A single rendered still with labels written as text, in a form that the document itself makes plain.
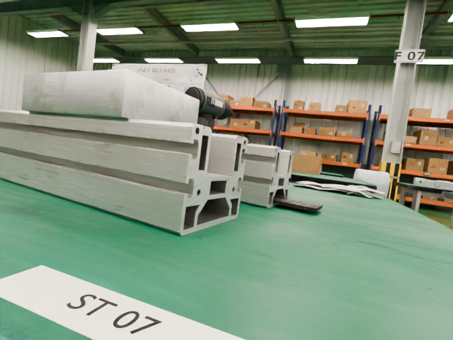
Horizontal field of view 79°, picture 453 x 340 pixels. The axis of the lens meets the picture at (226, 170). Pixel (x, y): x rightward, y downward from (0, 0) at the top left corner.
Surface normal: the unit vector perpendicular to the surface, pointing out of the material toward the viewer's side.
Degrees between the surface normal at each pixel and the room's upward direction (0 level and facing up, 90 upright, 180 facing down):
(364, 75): 90
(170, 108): 90
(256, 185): 90
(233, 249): 0
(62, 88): 90
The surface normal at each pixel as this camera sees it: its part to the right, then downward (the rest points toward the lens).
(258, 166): -0.47, -0.01
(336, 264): 0.13, -0.99
